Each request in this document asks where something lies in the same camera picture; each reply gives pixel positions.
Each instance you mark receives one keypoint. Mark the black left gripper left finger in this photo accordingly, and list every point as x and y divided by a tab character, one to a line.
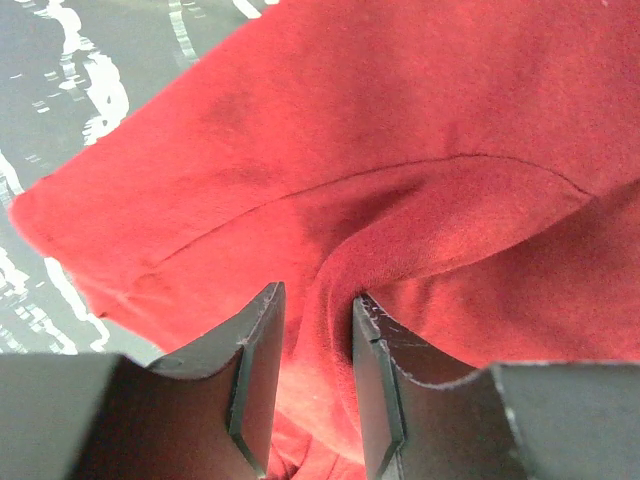
204	411

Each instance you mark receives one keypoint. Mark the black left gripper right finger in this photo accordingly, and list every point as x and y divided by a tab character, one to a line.
427	415

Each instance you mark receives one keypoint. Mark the dark red t shirt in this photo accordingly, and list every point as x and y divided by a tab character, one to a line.
473	165

